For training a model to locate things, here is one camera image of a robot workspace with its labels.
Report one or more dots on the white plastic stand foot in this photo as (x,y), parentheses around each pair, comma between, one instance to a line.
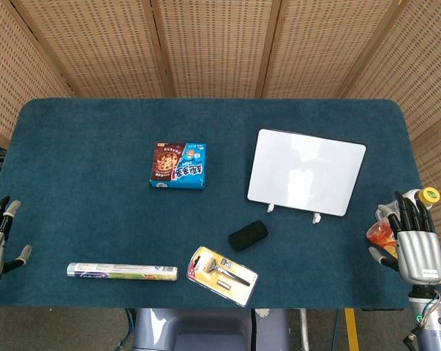
(317,218)
(270,208)

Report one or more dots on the white bottle yellow cap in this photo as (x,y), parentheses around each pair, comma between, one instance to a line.
(430,195)

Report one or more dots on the yellow razor blister pack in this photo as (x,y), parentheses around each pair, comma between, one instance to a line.
(222,276)

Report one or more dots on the wooden rattan folding screen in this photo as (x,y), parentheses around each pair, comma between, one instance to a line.
(213,44)

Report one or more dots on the plastic wrap roll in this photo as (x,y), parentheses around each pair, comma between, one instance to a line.
(121,271)

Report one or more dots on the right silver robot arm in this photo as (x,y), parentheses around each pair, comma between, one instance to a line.
(430,318)

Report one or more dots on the black felt whiteboard eraser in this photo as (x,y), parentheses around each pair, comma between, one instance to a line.
(248,235)

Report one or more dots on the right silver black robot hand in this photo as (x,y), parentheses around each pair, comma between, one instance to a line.
(419,252)

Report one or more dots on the blue brown cookie box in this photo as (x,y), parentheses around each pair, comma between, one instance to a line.
(178,166)

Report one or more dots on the blue fabric table mat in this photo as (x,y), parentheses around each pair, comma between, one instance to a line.
(96,204)

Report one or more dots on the small white whiteboard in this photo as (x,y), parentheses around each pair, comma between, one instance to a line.
(306,172)

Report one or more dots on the grey robot torso base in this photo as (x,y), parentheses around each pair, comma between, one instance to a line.
(205,331)

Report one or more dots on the orange snack package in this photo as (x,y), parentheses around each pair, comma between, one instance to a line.
(381,232)

